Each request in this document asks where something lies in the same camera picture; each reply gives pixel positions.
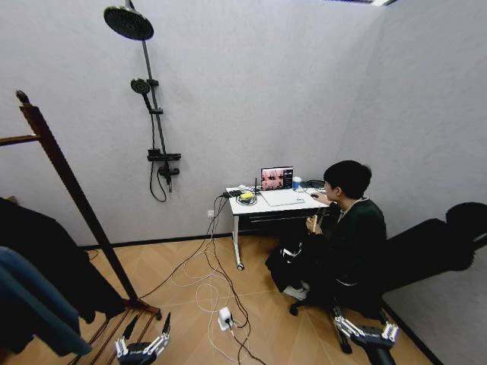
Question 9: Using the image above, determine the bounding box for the white looped floor cable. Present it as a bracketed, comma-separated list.
[167, 227, 252, 362]

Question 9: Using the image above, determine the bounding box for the person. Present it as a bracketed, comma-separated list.
[264, 160, 389, 317]

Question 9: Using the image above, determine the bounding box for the black hand shower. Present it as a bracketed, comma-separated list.
[130, 77, 154, 112]

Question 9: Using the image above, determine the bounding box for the brown wooden garment rack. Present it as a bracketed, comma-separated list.
[0, 89, 163, 365]

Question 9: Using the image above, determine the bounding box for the blue hanging garment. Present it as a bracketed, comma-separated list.
[0, 246, 93, 357]

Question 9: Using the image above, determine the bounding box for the black shower riser rail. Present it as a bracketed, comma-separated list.
[124, 0, 173, 193]

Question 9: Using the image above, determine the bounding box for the white rolling desk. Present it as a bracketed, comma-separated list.
[224, 184, 333, 271]

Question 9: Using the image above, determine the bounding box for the white floor power strip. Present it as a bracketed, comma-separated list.
[217, 306, 237, 336]

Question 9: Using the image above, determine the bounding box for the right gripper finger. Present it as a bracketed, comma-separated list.
[329, 299, 360, 338]
[377, 306, 400, 342]

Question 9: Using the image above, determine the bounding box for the black shower mixer tap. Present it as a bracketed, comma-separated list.
[147, 149, 182, 180]

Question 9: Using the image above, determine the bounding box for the round black rain shower head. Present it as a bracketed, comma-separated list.
[103, 5, 155, 41]

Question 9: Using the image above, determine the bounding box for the long black floor cable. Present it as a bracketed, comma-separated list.
[138, 193, 267, 365]

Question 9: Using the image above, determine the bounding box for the black shower hose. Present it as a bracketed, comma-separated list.
[148, 112, 169, 203]

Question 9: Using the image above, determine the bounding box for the black hanging garment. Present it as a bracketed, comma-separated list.
[0, 197, 127, 325]

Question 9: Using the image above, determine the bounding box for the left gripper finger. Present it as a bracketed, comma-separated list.
[145, 312, 172, 355]
[115, 313, 139, 357]

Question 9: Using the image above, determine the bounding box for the silver open laptop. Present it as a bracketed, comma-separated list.
[259, 165, 307, 208]

